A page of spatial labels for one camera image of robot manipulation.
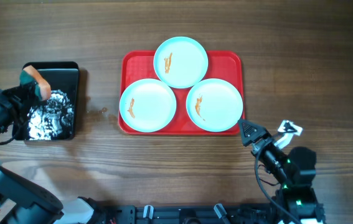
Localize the orange green sponge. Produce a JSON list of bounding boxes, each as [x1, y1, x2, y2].
[[19, 65, 51, 101]]

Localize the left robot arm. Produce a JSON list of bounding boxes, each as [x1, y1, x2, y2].
[[0, 82, 100, 224]]

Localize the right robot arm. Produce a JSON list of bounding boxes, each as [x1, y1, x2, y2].
[[237, 119, 326, 223]]

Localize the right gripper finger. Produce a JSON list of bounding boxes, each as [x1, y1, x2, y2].
[[237, 119, 271, 146], [273, 132, 291, 149]]

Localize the light blue plate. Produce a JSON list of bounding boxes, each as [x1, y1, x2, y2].
[[153, 37, 209, 89], [186, 78, 243, 133], [119, 78, 177, 133]]

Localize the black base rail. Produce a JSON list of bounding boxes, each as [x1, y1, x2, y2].
[[79, 203, 326, 224]]

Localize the red plastic tray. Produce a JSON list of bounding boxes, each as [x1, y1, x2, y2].
[[120, 50, 244, 136]]

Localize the black water basin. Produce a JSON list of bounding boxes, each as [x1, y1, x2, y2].
[[12, 62, 80, 141]]

